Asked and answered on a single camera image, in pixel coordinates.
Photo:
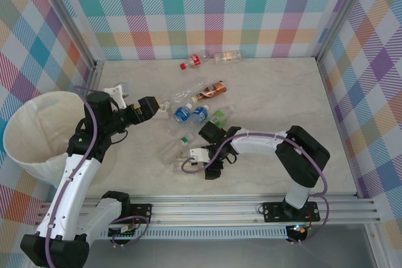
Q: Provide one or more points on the aluminium mounting rail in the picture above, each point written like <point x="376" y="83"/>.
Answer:
<point x="204" y="211"/>

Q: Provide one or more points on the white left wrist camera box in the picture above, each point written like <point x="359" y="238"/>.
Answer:
<point x="117" y="90"/>

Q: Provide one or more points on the blue label Pocari Sweat bottle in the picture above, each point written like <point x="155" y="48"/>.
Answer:
<point x="198" y="115"/>
<point x="181" y="114"/>

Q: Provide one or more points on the small circuit board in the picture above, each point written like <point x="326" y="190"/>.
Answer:
<point x="298" y="229"/>
<point x="121" y="232"/>

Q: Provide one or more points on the green white label bottle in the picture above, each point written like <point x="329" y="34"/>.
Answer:
<point x="164" y="108"/>

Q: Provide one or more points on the white fabric bin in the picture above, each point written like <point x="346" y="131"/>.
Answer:
<point x="41" y="123"/>

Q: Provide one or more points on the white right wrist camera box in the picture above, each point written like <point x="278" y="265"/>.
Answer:
<point x="198" y="154"/>

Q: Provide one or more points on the light green label bottle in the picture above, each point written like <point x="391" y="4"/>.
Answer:
<point x="216" y="115"/>

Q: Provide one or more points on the grey metal shelf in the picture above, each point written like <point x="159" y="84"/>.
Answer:
<point x="204" y="254"/>

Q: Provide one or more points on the clear bottle orange white label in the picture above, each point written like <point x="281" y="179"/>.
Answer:
<point x="227" y="56"/>

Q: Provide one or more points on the aluminium side rail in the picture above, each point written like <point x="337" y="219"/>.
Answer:
<point x="94" y="76"/>

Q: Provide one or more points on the clear bottle green cap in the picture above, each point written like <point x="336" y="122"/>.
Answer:
<point x="171" y="152"/>
<point x="182" y="167"/>

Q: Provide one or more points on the brown label bottle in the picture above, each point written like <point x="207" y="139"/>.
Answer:
<point x="212" y="89"/>

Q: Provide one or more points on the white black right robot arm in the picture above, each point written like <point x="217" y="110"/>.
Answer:
<point x="301" y="155"/>

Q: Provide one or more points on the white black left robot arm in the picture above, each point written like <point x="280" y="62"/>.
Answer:
<point x="72" y="186"/>

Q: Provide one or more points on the clear unlabelled white cap bottle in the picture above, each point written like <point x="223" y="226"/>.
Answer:
<point x="185" y="94"/>

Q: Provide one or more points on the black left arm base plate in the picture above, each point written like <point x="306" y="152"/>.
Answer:
<point x="141" y="213"/>

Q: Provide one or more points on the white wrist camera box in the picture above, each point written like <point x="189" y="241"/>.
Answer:
<point x="198" y="154"/>
<point x="117" y="90"/>

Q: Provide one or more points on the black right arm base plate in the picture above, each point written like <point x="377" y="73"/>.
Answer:
<point x="273" y="213"/>

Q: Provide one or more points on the red cap cola bottle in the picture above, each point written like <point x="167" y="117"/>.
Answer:
<point x="194" y="60"/>

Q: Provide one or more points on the aluminium frame post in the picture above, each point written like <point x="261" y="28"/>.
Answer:
<point x="73" y="29"/>
<point x="343" y="13"/>

